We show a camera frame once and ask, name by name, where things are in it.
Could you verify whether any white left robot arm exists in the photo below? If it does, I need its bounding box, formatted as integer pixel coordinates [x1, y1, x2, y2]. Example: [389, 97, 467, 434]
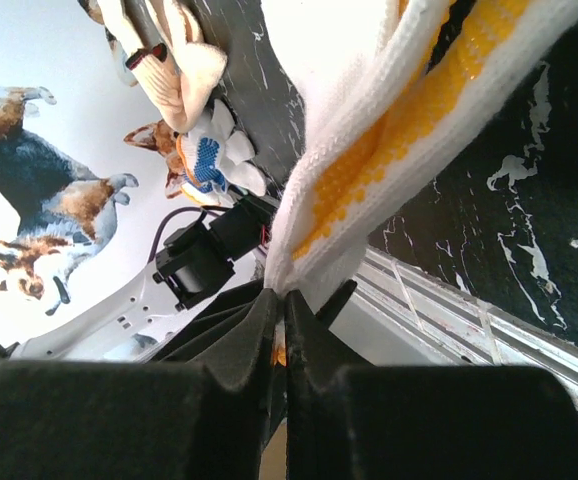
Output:
[0, 195, 278, 362]

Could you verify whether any blue dotted white glove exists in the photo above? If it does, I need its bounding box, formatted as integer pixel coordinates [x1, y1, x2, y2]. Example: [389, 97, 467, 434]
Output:
[171, 99, 267, 206]

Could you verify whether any orange dotted white glove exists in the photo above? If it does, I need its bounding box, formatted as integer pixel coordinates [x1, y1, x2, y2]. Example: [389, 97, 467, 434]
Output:
[261, 1, 578, 306]

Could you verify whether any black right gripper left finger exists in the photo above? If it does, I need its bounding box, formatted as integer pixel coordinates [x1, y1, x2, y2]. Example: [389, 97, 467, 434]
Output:
[0, 290, 278, 479]

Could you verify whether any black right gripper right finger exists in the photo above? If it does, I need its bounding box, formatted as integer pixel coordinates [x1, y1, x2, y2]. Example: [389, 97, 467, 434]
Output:
[285, 291, 578, 479]

